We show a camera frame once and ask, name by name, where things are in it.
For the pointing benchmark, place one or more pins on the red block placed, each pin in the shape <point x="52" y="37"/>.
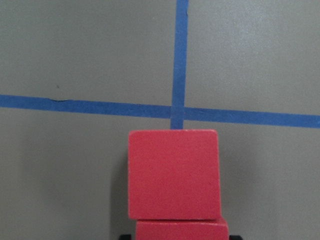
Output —
<point x="182" y="230"/>
<point x="174" y="175"/>

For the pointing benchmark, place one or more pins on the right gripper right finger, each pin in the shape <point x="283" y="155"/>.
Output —
<point x="235" y="237"/>

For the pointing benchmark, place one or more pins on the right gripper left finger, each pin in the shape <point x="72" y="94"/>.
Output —
<point x="126" y="237"/>

